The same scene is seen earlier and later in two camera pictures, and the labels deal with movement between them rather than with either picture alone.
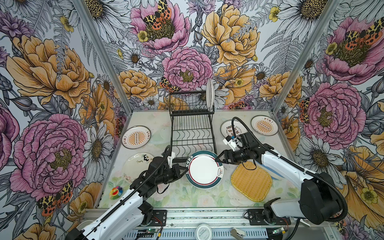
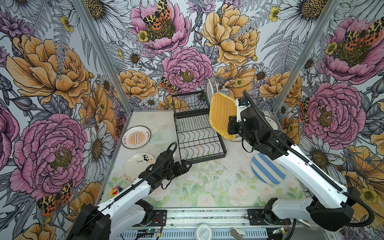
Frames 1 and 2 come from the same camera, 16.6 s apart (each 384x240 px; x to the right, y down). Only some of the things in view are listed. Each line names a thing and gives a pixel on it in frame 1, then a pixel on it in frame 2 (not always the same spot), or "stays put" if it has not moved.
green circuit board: (148, 230) stays put
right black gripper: (226, 153) → (233, 121)
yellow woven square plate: (252, 180) → (221, 107)
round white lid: (203, 232) stays put
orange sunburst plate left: (136, 137) stays put
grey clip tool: (237, 233) stays put
